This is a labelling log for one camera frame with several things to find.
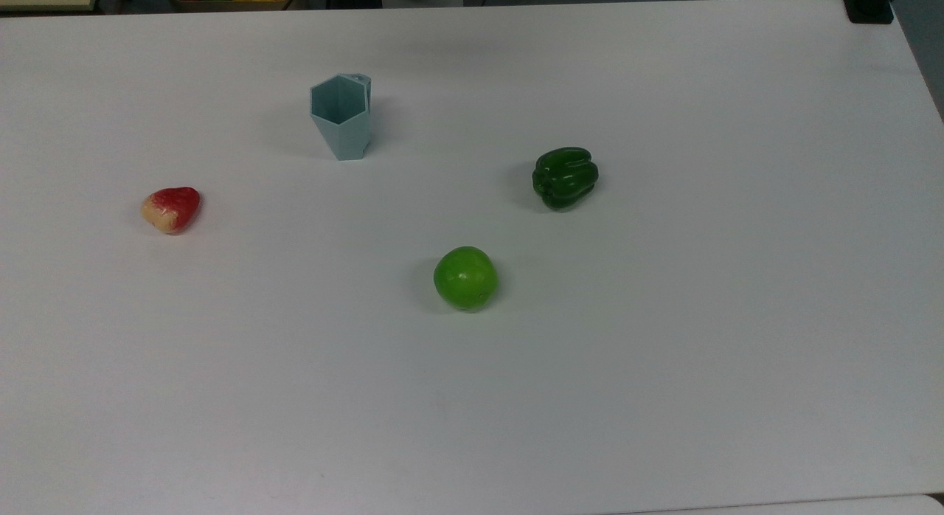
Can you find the light blue faceted mug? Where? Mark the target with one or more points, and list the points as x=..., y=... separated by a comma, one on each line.
x=341, y=124

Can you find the green apple toy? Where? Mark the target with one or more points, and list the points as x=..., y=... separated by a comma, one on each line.
x=465, y=278

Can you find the dark green bell pepper toy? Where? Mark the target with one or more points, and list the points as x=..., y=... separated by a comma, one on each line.
x=564, y=177

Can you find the red strawberry toy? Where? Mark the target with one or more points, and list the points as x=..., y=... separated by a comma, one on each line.
x=173, y=207

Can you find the black camera stand base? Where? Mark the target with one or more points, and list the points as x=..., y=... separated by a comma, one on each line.
x=869, y=7

